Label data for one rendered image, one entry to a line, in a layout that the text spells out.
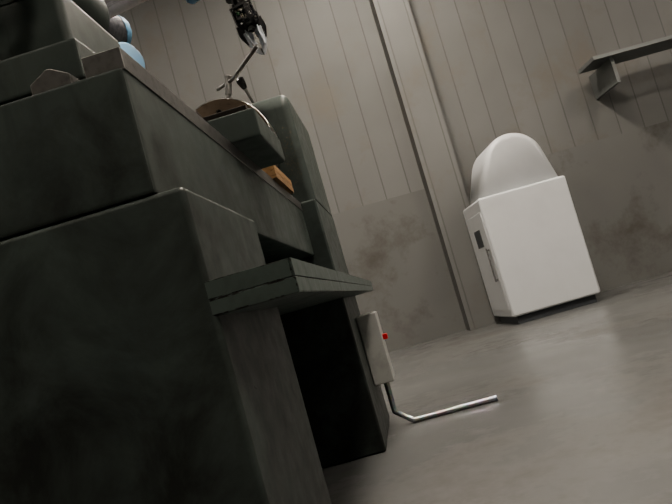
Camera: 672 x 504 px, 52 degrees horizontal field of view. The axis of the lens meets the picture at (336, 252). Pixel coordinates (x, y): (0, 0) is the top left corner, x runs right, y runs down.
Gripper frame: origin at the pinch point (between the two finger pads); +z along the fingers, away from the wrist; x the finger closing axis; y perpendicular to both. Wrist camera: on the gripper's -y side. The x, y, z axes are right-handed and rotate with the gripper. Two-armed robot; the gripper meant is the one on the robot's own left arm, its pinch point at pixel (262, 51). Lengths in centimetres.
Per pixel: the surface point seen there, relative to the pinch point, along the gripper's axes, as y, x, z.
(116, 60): 131, -12, 46
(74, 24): 118, -19, 32
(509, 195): -328, 112, 56
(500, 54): -420, 180, -68
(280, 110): -19.5, -3.8, 13.2
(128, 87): 131, -12, 49
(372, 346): -46, -12, 100
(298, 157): -19.6, -5.2, 30.5
